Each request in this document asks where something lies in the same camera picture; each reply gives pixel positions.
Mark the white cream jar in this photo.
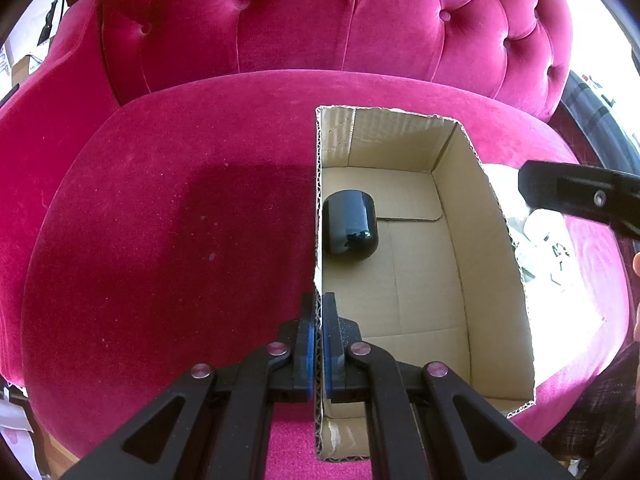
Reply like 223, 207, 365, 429
524, 209, 573, 258

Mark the white charger plug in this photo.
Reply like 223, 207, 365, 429
547, 242, 577, 286

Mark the cardboard box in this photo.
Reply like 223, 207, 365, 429
312, 104, 537, 463

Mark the dark glossy cylindrical jar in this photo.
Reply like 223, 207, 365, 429
322, 190, 378, 260

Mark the pale green lotion bottle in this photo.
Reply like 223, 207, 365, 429
513, 238, 540, 282

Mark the person's hand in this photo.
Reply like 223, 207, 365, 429
632, 252, 640, 343

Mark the magenta velvet tufted armchair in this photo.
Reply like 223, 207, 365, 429
1, 0, 630, 479

